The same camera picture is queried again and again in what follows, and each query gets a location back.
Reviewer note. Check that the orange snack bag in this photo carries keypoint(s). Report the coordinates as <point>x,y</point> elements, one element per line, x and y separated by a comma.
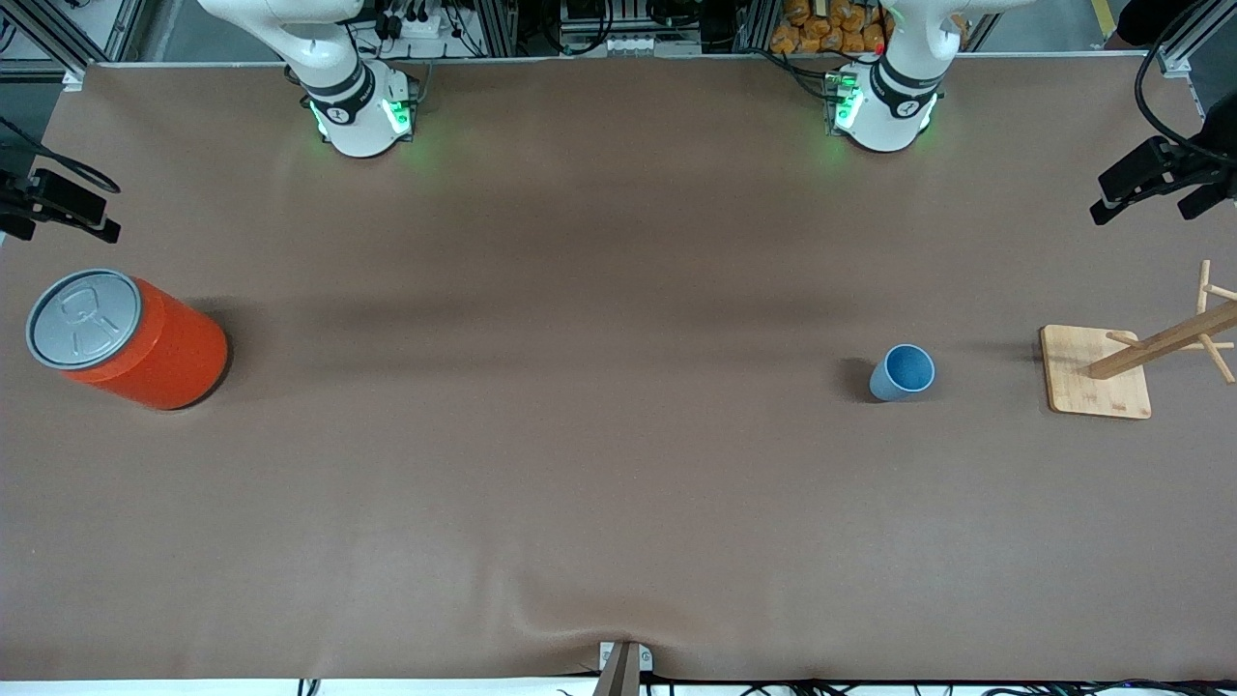
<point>831,27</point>

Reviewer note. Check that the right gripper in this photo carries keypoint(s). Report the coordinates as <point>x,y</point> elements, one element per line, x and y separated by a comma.
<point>21,196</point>

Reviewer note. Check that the brown table mat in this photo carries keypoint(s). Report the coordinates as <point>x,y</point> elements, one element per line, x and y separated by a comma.
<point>618,483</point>

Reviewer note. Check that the metal table clamp bracket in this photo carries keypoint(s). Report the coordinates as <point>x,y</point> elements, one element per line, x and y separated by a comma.
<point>623,667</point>

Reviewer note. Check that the orange can-shaped container grey lid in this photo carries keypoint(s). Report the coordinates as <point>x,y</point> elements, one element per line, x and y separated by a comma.
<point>164,353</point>

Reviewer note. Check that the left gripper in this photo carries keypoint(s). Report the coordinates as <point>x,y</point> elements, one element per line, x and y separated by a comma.
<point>1191,166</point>

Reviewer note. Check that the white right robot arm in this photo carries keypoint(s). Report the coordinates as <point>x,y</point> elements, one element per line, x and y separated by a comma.
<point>338,87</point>

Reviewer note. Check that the light blue plastic cup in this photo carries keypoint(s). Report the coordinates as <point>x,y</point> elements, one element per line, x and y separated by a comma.
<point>899,375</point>

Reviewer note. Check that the white power strip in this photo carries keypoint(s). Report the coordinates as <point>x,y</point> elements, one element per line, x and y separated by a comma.
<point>416,24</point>

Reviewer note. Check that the wooden cup rack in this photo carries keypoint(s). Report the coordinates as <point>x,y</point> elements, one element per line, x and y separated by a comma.
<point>1097,382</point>

